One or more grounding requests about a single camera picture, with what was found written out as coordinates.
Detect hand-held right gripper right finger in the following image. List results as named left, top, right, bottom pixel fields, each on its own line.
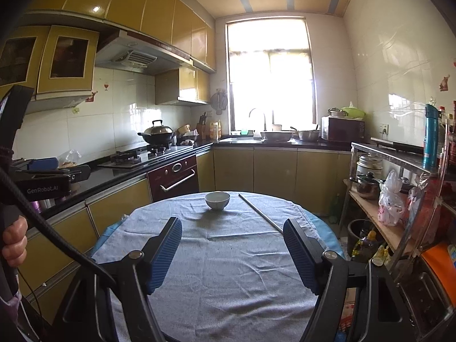
left=282, top=218, right=416, bottom=342

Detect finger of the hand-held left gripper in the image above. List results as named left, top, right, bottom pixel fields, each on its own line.
left=67, top=165, right=92, bottom=195
left=14, top=157, right=59, bottom=172

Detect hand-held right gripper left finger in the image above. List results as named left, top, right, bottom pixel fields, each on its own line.
left=52, top=217, right=183, bottom=342

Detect person's left hand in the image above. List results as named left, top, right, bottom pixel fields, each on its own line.
left=1, top=217, right=28, bottom=268

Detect clear plastic bag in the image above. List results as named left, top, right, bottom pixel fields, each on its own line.
left=58, top=148, right=83, bottom=168

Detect black countertop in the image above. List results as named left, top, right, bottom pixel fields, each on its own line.
left=0, top=136, right=353, bottom=219

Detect blue table cover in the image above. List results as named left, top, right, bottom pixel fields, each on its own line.
left=93, top=212, right=345, bottom=261

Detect gas stove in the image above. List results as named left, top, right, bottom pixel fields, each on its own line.
left=97, top=145, right=193, bottom=169

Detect chopsticks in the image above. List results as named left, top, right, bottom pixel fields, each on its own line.
left=238, top=193, right=286, bottom=235

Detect black bucket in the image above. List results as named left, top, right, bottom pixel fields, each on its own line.
left=347, top=219, right=372, bottom=254

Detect yellow oil bottle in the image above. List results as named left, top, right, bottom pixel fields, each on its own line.
left=351, top=230, right=378, bottom=261

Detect grey tablecloth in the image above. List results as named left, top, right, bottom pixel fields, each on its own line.
left=91, top=192, right=346, bottom=342

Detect white bowl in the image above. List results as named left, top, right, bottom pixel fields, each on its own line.
left=204, top=192, right=231, bottom=211

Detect dark red oven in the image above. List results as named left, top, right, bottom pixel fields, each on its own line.
left=147, top=154, right=200, bottom=203

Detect wok with lid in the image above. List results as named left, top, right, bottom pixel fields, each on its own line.
left=138, top=120, right=176, bottom=146

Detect metal pot with lid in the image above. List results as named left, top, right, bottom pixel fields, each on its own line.
left=351, top=172, right=382, bottom=200

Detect pink white plastic bag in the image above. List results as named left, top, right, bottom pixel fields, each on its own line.
left=378, top=170, right=407, bottom=227

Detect corner cabinet with glass doors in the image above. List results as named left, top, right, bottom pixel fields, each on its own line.
left=0, top=25, right=101, bottom=115

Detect white rice cooker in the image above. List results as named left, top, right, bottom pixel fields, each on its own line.
left=357, top=153, right=384, bottom=179

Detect wide metal basin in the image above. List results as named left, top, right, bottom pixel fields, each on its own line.
left=261, top=131, right=295, bottom=142

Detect knife block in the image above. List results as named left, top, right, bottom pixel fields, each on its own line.
left=197, top=112, right=209, bottom=140

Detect dark red microwave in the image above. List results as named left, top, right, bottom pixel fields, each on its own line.
left=321, top=116, right=366, bottom=143

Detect metal shelf rack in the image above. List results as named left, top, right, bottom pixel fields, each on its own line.
left=338, top=142, right=456, bottom=283

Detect orange board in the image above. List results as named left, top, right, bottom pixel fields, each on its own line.
left=420, top=241, right=456, bottom=308

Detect range hood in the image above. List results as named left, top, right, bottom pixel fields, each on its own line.
left=94, top=30, right=193, bottom=76

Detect induction cooker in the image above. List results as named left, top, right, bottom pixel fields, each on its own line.
left=370, top=136, right=427, bottom=154

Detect metal faucet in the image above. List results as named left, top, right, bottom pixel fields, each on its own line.
left=249, top=108, right=268, bottom=133

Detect green bowl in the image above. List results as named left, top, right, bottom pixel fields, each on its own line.
left=340, top=106, right=367, bottom=120

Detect hanging kitchen utensil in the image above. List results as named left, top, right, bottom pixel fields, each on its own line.
left=210, top=89, right=228, bottom=111

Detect blue thermos bottle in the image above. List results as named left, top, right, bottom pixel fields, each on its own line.
left=422, top=103, right=440, bottom=170

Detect yellow upper cabinets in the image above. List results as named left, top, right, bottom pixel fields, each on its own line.
left=27, top=0, right=217, bottom=74

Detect window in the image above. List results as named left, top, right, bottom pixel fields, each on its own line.
left=225, top=17, right=318, bottom=133

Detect small yellow wall cabinet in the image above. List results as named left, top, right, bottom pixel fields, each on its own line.
left=155, top=68, right=212, bottom=106

